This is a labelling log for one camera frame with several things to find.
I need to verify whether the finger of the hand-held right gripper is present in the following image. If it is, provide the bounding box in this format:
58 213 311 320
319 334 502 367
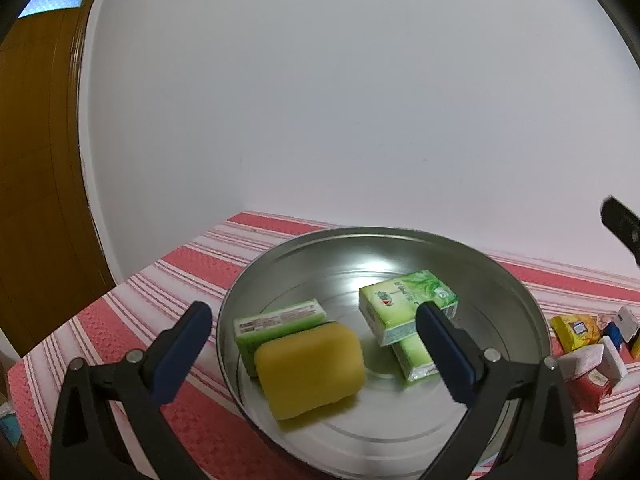
601 196 640 266

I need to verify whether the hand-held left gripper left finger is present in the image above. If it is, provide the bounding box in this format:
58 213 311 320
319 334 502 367
49 301 213 480

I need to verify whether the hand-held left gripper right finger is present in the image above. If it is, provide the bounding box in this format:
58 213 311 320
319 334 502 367
416 301 578 480

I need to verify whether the yellow snack packet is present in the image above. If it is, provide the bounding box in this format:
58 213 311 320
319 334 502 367
550 314 602 354

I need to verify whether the round metal basin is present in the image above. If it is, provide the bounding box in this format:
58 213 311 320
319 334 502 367
216 227 552 479

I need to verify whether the red snack packet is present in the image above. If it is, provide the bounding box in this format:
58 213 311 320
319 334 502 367
570 370 614 413

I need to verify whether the small green tissue packet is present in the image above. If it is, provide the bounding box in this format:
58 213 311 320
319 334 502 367
390 335 443 385

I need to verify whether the red striped cloth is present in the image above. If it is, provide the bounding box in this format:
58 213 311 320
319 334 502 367
5 211 640 480

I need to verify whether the large green tissue packet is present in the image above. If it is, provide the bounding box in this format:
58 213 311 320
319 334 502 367
359 270 460 347

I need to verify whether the blue and white tissue packet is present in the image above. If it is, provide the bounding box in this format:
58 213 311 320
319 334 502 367
615 306 640 343

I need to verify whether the green soap box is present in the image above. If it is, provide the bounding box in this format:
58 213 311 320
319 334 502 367
234 298 328 378

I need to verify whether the yellow sponge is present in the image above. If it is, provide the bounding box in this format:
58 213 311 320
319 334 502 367
253 322 365 421

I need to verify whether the white upright packet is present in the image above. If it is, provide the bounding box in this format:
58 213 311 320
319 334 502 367
600 335 629 387

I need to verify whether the brown wooden door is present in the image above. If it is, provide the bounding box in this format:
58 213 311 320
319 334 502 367
0 0 117 356

